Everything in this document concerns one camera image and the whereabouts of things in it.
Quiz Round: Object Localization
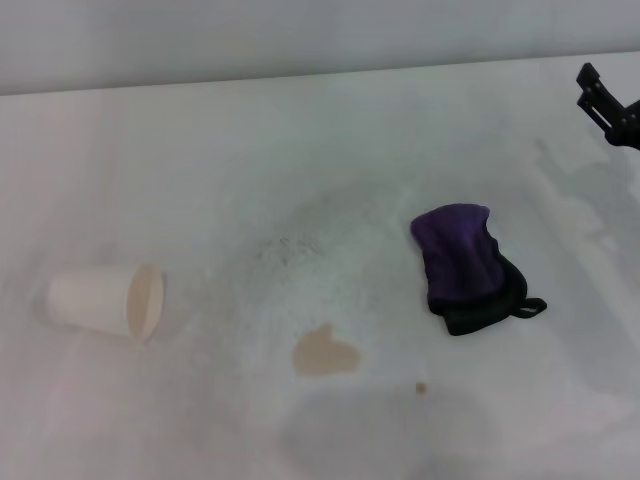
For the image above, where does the purple and black rag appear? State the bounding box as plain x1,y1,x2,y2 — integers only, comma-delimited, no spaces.
409,202,549,337

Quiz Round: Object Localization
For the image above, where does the white paper cup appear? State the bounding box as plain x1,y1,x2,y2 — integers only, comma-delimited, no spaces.
44,263,167,346

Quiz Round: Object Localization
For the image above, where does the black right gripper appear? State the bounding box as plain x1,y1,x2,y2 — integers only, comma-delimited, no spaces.
575,62,640,151

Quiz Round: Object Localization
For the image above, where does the large brown water stain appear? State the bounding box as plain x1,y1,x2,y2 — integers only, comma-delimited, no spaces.
291,323,362,379

